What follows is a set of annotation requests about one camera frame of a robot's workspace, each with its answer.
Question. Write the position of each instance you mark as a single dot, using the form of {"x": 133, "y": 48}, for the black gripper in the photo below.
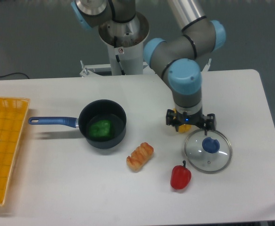
{"x": 176, "y": 119}

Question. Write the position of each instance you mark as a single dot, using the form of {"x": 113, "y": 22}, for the glass lid blue knob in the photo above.
{"x": 208, "y": 151}

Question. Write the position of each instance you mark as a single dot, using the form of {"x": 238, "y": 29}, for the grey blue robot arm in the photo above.
{"x": 183, "y": 77}

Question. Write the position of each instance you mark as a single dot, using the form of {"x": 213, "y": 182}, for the yellow bell pepper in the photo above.
{"x": 183, "y": 128}

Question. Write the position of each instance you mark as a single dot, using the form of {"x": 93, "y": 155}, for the red bell pepper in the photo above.
{"x": 180, "y": 176}

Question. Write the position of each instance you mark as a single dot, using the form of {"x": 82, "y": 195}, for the toy bread loaf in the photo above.
{"x": 139, "y": 157}

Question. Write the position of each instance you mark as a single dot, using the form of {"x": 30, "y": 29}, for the green bell pepper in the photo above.
{"x": 102, "y": 129}

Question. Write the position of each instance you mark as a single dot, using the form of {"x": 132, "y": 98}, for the yellow plastic basket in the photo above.
{"x": 13, "y": 112}

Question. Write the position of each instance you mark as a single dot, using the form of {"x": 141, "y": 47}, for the dark pot blue handle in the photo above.
{"x": 102, "y": 109}

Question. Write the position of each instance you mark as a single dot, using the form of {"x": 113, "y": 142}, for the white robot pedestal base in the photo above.
{"x": 124, "y": 31}

